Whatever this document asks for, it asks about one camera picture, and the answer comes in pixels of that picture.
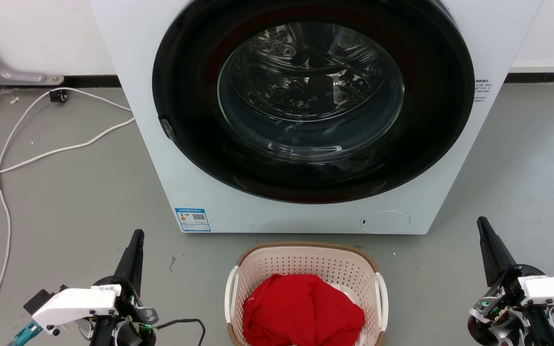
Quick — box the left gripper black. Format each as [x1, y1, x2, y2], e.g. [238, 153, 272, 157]
[89, 230, 159, 346]

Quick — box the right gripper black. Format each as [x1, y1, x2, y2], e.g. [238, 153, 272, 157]
[467, 216, 554, 346]

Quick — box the cream perforated laundry basket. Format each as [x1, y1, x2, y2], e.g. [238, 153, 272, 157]
[224, 242, 389, 346]

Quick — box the blue energy label sticker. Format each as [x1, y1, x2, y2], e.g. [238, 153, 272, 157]
[175, 208, 212, 233]

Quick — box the round white filter cover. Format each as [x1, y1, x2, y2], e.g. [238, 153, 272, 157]
[360, 210, 411, 235]

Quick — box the teal connector plug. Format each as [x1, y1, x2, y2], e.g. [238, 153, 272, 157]
[8, 321, 43, 346]

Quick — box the small printed text sticker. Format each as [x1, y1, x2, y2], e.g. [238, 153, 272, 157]
[474, 79, 493, 102]

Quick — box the red garment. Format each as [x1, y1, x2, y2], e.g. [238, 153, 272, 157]
[242, 274, 366, 346]

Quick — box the black round washer door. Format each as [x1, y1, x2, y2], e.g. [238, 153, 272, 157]
[152, 0, 475, 204]

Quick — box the white front-load washing machine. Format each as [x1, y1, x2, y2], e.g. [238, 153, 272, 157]
[88, 0, 544, 235]

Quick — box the steel washer drum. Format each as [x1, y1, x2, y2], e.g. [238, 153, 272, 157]
[217, 22, 405, 163]

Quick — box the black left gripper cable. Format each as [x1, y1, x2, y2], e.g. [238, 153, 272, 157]
[154, 318, 207, 346]

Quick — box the white power cable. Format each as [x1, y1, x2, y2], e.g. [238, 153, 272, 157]
[0, 117, 136, 185]

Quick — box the long white cable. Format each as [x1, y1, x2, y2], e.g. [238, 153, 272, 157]
[0, 87, 134, 346]

